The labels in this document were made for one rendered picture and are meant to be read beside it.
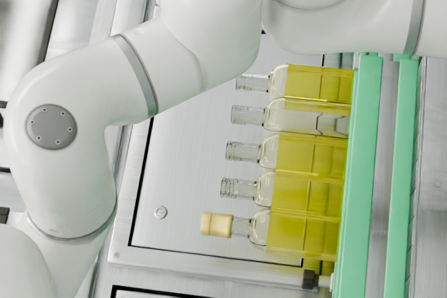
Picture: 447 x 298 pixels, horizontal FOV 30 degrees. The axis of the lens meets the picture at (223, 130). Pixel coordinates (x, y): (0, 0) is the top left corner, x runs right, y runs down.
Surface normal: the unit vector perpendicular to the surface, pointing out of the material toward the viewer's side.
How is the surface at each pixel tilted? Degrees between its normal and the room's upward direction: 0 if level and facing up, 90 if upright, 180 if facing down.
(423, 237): 90
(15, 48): 90
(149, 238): 90
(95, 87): 127
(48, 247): 98
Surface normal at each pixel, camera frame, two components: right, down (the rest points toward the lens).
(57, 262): 0.26, -0.47
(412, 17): -0.12, 0.37
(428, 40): -0.15, 0.74
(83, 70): 0.37, -0.62
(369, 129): -0.06, -0.36
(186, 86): 0.50, 0.61
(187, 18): -0.40, 0.73
